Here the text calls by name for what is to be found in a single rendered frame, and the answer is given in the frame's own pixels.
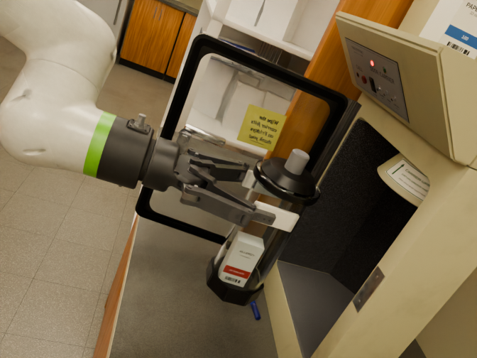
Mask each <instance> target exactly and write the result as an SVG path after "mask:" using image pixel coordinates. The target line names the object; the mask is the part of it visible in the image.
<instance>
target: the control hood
mask: <svg viewBox="0 0 477 358"><path fill-rule="evenodd" d="M335 19H336V24H337V27H338V30H339V35H340V39H341V43H342V46H343V49H344V55H345V57H346V62H347V65H348V69H349V73H350V76H351V81H352V84H353V85H354V86H355V87H357V88H358V89H359V90H360V91H362V92H363V93H364V94H366V95H367V96H368V97H370V98H371V99H372V100H373V101H375V102H376V103H378V104H379V105H380V106H381V107H382V108H384V109H385V110H387V111H388V112H390V113H391V114H392V115H393V116H395V117H396V118H397V119H399V120H400V121H401V122H402V123H404V124H405V125H406V126H408V127H409V128H411V129H412V130H413V131H414V132H415V133H417V134H418V135H420V136H421V137H422V138H423V139H425V140H426V141H428V142H429V143H430V144H432V145H433V146H434V147H435V148H437V149H438V150H439V151H441V152H442V153H443V154H444V155H446V156H447V157H448V158H450V159H451V160H452V161H454V162H457V163H460V164H461V165H464V166H466V165H467V164H468V165H470V164H471V162H472V160H473V159H474V158H475V157H476V155H477V60H474V59H472V58H470V57H468V56H466V55H464V54H462V53H460V52H458V51H456V50H454V49H452V48H450V47H448V46H446V45H444V44H441V43H437V42H434V41H432V40H428V39H426V38H422V37H419V36H415V35H412V34H410V33H406V32H404V31H400V30H398V29H394V28H391V27H388V26H384V25H382V24H379V23H375V22H372V21H369V20H366V19H364V18H360V17H357V16H353V15H351V14H348V13H344V12H342V11H339V12H336V17H335ZM345 37H346V38H348V39H350V40H352V41H354V42H357V43H359V44H361V45H363V46H365V47H367V48H369V49H371V50H373V51H375V52H377V53H380V54H381V55H384V56H385V57H387V58H390V59H391V60H394V61H395V62H397V63H398V67H399V71H400V78H401V82H402V88H403V92H404V97H405V103H406V107H407V114H408V118H409V122H410V123H408V122H407V121H405V120H404V119H403V118H401V117H400V116H398V115H397V114H396V113H395V112H393V111H392V110H391V109H389V108H388V107H386V106H385V105H384V104H382V103H381V102H379V101H378V100H377V99H376V98H375V97H373V96H372V95H370V94H369V93H367V92H366V91H365V90H364V89H362V88H361V87H359V86H358V85H357V84H356V79H355V76H354V73H353V68H352V64H351V60H350V57H349V52H348V48H347V45H346V40H345Z"/></svg>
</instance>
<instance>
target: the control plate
mask: <svg viewBox="0 0 477 358"><path fill-rule="evenodd" d="M345 40H346V45H347V48H348V52H349V57H350V60H351V64H352V68H353V73H354V76H355V79H356V84H357V85H358V86H359V87H361V88H362V89H363V90H365V91H366V92H367V93H369V94H370V95H372V96H373V97H375V98H376V99H377V100H378V101H379V102H381V103H382V104H384V105H385V106H386V107H388V108H389V109H391V110H392V111H393V112H395V113H396V114H397V115H398V116H400V117H401V118H403V119H404V120H405V121H407V122H408V123H410V122H409V118H408V114H407V107H406V103H405V97H404V92H403V88H402V82H401V78H400V71H399V67H398V62H395V61H394V60H391V59H390V58H387V57H385V56H384V55H381V54H380V53H377V52H375V51H373V50H371V49H369V48H367V47H365V46H363V45H361V44H359V43H357V42H354V41H352V40H350V39H348V38H346V37H345ZM371 60H372V61H373V63H374V67H373V66H372V65H371ZM383 67H385V69H386V70H387V74H385V73H384V72H383ZM356 72H358V73H359V77H358V76H357V74H356ZM362 75H364V76H365V77H366V80H367V83H366V84H364V83H363V81H362V79H361V77H362ZM369 77H372V78H373V80H374V84H375V89H376V93H375V92H374V91H372V89H371V84H370V80H369ZM378 86H380V87H381V90H382V91H381V92H380V90H379V91H377V88H378ZM386 90H387V91H388V94H389V96H388V97H387V95H385V96H384V94H383V93H385V91H386ZM393 95H395V97H396V100H397V101H396V102H395V101H392V100H391V98H393Z"/></svg>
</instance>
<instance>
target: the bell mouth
mask: <svg viewBox="0 0 477 358"><path fill-rule="evenodd" d="M377 171H378V174H379V176H380V177H381V178H382V180H383V181H384V182H385V183H386V184H387V185H388V186H389V187H390V188H391V189H393V190H394V191H395V192H396V193H397V194H399V195H400V196H401V197H403V198H404V199H406V200H407V201H408V202H410V203H412V204H413V205H414V206H416V207H419V206H420V205H421V204H422V202H423V200H424V199H425V198H426V196H427V194H428V192H429V187H430V182H429V178H428V177H427V176H426V175H425V174H424V173H423V172H422V171H421V170H420V169H418V168H417V167H416V166H415V165H414V164H413V163H412V162H410V161H409V160H408V159H407V158H406V157H405V156H404V155H403V154H401V153H399V154H397V155H396V156H394V157H392V158H391V159H390V160H388V161H386V162H385V163H384V164H382V165H381V166H379V167H378V168H377Z"/></svg>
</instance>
